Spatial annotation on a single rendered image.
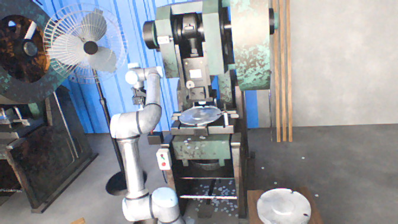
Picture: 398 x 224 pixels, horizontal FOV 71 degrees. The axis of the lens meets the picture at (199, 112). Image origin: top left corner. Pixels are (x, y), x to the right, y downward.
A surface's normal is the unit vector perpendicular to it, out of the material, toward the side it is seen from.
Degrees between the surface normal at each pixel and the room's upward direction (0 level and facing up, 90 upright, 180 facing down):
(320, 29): 90
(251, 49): 100
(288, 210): 0
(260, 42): 95
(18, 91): 90
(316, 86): 90
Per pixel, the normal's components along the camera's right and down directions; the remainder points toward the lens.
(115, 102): -0.18, 0.42
